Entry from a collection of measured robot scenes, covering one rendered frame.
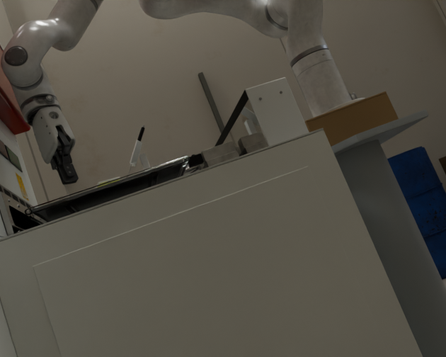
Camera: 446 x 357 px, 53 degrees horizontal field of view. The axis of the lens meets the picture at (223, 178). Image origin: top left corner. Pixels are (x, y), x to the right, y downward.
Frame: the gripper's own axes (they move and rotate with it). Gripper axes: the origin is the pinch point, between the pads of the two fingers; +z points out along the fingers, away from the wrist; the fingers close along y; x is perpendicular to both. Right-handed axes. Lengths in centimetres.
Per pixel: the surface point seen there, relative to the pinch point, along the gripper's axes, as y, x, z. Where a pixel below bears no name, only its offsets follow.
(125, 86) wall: 198, -169, -164
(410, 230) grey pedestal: -23, -72, 45
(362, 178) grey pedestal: -22, -67, 27
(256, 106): -33.2, -27.6, 8.1
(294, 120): -35, -33, 14
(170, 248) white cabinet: -23.6, -1.1, 27.7
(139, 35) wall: 178, -193, -203
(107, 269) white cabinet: -18.7, 8.4, 26.6
